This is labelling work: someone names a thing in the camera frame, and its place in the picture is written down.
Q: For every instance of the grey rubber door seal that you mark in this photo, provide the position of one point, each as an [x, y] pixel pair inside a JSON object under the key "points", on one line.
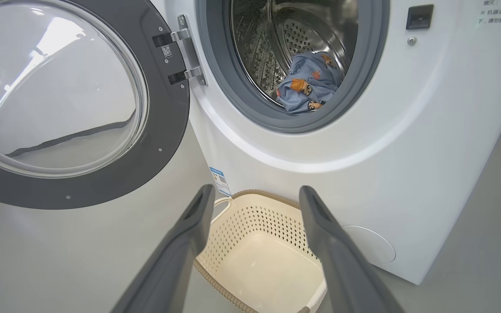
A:
{"points": [[363, 78]]}

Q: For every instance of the black door latch slot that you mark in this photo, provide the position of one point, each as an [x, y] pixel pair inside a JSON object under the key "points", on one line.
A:
{"points": [[419, 17]]}

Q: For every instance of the silver metal door hinge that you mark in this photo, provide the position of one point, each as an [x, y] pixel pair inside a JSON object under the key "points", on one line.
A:
{"points": [[192, 48]]}

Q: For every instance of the white front-load washing machine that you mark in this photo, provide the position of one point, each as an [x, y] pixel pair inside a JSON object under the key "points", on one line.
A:
{"points": [[429, 152]]}

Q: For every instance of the cream perforated laundry basket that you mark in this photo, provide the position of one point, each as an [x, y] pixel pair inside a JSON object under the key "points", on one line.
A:
{"points": [[263, 265]]}

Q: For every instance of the steel perforated washer drum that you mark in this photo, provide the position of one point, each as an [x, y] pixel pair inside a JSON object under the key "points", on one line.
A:
{"points": [[259, 48]]}

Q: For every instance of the round black glass washer door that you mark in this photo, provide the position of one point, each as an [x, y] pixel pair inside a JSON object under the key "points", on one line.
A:
{"points": [[163, 130]]}

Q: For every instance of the blue energy label sticker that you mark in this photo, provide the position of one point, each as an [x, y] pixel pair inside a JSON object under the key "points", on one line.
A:
{"points": [[221, 181]]}

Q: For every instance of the small silver screw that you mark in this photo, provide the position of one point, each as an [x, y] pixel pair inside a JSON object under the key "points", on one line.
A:
{"points": [[412, 41]]}

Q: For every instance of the blue bear-print garment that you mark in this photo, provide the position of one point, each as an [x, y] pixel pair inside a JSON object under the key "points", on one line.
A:
{"points": [[311, 84]]}

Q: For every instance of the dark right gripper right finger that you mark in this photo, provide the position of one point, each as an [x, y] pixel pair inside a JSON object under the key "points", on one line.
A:
{"points": [[342, 265]]}

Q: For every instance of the round white filter cover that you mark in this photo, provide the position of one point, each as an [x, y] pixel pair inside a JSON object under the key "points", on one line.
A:
{"points": [[370, 243]]}

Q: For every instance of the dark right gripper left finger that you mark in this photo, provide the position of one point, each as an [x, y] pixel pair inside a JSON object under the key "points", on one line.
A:
{"points": [[176, 256]]}

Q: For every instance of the small QR code sticker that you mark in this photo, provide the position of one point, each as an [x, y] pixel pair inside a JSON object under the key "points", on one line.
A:
{"points": [[167, 51]]}

